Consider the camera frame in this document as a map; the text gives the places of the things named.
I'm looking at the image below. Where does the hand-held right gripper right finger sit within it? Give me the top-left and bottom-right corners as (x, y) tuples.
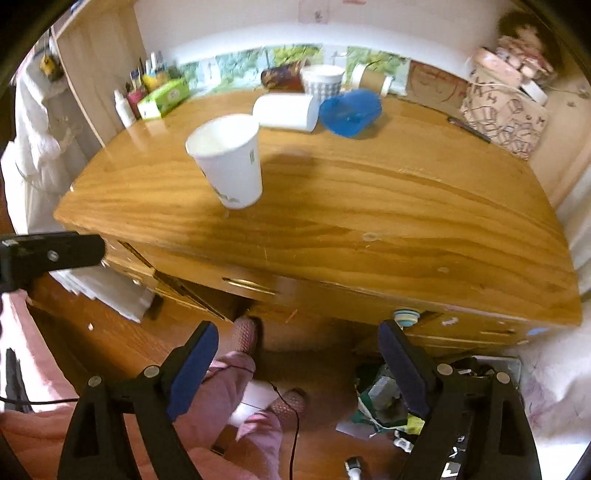
(379, 320), (543, 480)

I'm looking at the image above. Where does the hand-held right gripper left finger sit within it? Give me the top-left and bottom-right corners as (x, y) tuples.
(58, 320), (220, 480)

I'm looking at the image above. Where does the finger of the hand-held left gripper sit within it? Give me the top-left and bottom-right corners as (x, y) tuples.
(0, 233), (106, 292)

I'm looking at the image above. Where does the person's left forearm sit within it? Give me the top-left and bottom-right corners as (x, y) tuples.
(0, 288), (79, 414)

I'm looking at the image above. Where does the white paper cup green print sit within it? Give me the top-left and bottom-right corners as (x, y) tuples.
(185, 114), (264, 210)

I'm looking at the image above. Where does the plain white cup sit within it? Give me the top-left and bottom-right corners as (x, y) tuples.
(252, 93), (320, 134)

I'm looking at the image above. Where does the blue plastic cup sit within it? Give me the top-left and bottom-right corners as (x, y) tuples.
(320, 90), (383, 139)

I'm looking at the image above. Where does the white grey checked cup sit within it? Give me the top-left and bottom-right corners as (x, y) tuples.
(300, 65), (346, 99)

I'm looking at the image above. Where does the person's pink trouser leg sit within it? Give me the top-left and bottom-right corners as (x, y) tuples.
(178, 351), (257, 455)
(191, 411), (284, 480)

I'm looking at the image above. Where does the stack of white papers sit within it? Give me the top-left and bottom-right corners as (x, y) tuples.
(51, 265), (155, 324)

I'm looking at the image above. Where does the pink slipper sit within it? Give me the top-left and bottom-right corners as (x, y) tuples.
(232, 316), (260, 356)
(270, 388), (308, 422)

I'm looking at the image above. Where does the white hanging garment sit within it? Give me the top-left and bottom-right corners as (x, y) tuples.
(0, 51), (77, 236)

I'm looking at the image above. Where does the white floral cloth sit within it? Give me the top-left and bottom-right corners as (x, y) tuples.
(503, 318), (591, 455)

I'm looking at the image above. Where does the white plastic bottle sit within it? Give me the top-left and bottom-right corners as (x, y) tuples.
(114, 90), (137, 129)

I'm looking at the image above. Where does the wooden desk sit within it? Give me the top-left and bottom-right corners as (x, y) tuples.
(54, 88), (583, 358)

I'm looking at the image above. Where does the green tissue box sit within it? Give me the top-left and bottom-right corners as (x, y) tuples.
(137, 78), (191, 121)

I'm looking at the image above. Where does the wooden cabinet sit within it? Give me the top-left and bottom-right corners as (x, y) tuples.
(50, 0), (153, 148)

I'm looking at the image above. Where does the black pen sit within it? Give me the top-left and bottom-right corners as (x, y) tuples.
(447, 116), (492, 144)

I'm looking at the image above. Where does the landscape poster strip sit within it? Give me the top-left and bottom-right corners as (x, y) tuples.
(178, 44), (411, 90)

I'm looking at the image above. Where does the patterned beige bag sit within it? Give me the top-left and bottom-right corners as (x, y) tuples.
(461, 80), (550, 160)

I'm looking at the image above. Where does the dark brown pouch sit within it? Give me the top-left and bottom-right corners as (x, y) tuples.
(261, 66), (305, 92)

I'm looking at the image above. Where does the brown cardboard roll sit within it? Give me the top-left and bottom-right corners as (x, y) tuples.
(352, 63), (394, 97)

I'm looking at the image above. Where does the pink box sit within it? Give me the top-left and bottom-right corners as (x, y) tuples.
(471, 46), (525, 88)

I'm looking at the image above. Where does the doll with brown hair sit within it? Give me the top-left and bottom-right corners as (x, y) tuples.
(496, 11), (555, 79)

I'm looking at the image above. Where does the brass drawer handle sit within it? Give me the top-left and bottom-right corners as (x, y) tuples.
(222, 277), (277, 295)

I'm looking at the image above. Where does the black cable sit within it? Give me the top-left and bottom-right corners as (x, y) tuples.
(203, 362), (302, 480)

